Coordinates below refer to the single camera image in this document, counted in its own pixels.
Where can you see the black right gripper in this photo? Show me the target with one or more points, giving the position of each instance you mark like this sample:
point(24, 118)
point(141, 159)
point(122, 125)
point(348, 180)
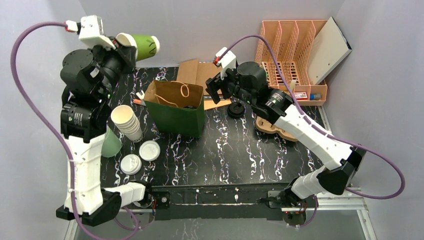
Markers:
point(216, 88)

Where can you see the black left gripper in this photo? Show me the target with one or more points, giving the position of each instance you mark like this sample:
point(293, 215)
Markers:
point(125, 54)

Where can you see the green paper coffee cup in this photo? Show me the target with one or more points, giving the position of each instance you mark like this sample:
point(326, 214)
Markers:
point(146, 46)

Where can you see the black coffee cup lid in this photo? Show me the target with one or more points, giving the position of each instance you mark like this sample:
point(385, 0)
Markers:
point(236, 110)

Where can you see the green kraft paper bag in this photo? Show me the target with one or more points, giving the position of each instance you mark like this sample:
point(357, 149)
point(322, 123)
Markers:
point(165, 101)

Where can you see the brown pulp cup carrier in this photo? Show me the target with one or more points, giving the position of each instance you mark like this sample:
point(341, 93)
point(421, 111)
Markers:
point(264, 126)

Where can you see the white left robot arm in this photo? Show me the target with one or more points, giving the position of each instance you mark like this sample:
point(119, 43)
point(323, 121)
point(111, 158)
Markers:
point(90, 76)

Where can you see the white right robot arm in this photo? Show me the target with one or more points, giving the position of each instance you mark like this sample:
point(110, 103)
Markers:
point(340, 161)

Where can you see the stack of flat paper bags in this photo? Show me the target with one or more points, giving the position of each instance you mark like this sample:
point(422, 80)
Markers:
point(197, 73)

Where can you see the teal and orange stapler tools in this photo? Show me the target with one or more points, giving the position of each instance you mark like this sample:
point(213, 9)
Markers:
point(139, 98)

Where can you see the stack of white paper cups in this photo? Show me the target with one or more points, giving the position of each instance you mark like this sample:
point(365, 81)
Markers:
point(125, 119)

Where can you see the orange plastic file organizer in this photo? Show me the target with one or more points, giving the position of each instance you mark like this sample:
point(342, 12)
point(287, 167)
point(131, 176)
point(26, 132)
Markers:
point(291, 42)

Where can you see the red and white small box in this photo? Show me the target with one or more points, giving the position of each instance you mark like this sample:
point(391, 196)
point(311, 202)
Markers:
point(301, 96)

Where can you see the white cup lid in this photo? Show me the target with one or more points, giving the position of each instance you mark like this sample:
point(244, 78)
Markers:
point(149, 150)
point(130, 164)

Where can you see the green cup of white straws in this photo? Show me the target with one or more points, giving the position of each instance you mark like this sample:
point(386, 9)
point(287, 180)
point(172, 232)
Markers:
point(111, 145)

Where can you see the grey blue small bottle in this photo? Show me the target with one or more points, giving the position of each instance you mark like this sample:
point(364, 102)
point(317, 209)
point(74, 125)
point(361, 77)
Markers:
point(315, 97)

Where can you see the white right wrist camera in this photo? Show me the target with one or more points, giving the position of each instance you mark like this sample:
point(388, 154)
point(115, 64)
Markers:
point(228, 61)

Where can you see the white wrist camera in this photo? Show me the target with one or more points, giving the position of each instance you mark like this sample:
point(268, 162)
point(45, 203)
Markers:
point(228, 61)
point(92, 33)

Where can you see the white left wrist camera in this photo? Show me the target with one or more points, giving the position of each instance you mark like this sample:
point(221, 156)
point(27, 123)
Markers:
point(92, 33)

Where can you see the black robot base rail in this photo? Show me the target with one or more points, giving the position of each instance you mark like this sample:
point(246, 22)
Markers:
point(232, 201)

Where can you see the white board leaning on wall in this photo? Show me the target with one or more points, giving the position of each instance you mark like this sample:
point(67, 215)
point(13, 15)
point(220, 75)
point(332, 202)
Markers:
point(328, 49)

